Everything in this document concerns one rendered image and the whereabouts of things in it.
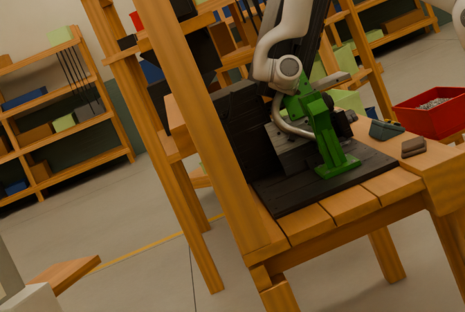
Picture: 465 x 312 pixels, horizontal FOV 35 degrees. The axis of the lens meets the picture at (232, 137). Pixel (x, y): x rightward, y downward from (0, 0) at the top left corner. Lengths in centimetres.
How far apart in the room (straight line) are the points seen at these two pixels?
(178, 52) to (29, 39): 982
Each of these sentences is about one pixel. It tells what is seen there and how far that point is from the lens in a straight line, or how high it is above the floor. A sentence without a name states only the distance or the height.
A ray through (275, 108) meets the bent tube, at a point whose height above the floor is 114.
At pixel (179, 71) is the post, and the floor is 142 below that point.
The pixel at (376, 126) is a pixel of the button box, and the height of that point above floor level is 94.
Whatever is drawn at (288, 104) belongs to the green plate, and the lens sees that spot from 266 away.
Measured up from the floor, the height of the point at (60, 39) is 207.
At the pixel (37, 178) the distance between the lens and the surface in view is 1141.
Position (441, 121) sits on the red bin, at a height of 86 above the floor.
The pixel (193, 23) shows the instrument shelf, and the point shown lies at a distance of 229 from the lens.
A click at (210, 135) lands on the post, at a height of 123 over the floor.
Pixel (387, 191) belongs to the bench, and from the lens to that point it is 214.
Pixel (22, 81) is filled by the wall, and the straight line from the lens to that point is 1180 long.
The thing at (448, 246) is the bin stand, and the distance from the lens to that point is 317.
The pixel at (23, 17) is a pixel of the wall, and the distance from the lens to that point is 1178.
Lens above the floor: 152
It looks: 9 degrees down
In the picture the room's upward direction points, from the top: 23 degrees counter-clockwise
